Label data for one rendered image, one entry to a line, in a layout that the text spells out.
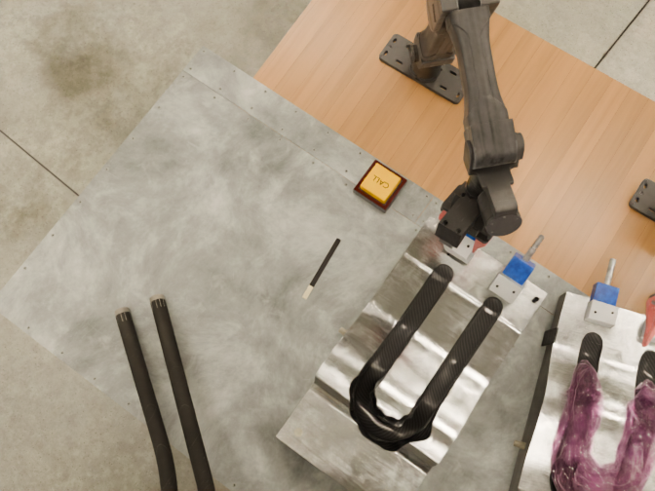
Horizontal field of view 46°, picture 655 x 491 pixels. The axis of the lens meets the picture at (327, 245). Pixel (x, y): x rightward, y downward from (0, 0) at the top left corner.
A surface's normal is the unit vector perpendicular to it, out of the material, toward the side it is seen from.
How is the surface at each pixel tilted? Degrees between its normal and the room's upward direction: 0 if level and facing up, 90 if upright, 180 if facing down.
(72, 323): 0
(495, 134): 13
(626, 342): 0
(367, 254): 0
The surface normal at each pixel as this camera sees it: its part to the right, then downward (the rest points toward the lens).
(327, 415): -0.03, -0.25
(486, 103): 0.01, -0.04
